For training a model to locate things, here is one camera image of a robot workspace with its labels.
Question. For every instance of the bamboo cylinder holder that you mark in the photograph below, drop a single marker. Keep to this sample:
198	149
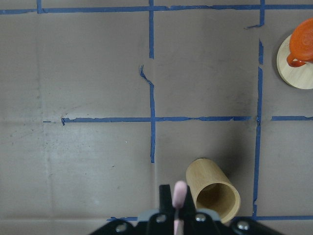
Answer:
211	189

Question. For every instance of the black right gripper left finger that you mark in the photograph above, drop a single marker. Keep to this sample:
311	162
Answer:
165	199

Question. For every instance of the pink chopstick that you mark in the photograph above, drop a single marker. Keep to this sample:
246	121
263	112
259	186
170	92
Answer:
179	195

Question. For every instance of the orange mug on tree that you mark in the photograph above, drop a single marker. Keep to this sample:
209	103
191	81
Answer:
301	45

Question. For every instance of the brown paper table mat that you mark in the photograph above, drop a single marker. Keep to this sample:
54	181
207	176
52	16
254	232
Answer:
102	101

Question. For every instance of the wooden mug tree stand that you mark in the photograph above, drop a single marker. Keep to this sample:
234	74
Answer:
299	77

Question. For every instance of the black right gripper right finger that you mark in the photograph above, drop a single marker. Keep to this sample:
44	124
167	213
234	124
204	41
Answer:
188	205

